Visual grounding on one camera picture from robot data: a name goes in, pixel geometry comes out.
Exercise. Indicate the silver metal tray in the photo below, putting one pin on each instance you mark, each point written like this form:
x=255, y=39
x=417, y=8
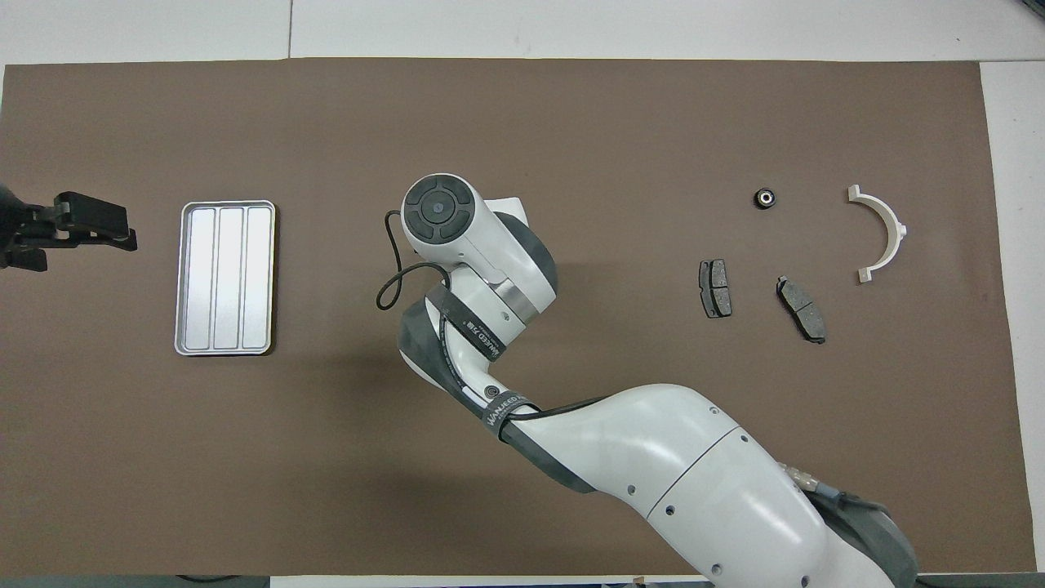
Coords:
x=224, y=278

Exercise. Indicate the dark grey brake pad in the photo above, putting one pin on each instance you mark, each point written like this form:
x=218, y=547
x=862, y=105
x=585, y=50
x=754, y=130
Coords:
x=801, y=309
x=715, y=288

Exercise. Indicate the large black bearing gear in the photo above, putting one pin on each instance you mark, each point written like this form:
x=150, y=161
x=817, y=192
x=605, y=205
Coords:
x=765, y=197

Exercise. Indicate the white curved plastic bracket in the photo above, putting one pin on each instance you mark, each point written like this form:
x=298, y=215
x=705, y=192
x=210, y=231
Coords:
x=894, y=224

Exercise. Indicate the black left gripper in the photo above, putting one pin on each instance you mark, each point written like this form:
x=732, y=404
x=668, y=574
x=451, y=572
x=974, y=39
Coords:
x=28, y=224

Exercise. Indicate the brown table mat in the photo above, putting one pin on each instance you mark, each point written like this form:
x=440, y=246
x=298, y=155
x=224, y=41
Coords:
x=522, y=122

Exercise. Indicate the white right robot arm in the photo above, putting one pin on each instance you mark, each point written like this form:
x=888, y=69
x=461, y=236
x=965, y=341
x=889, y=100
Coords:
x=694, y=482

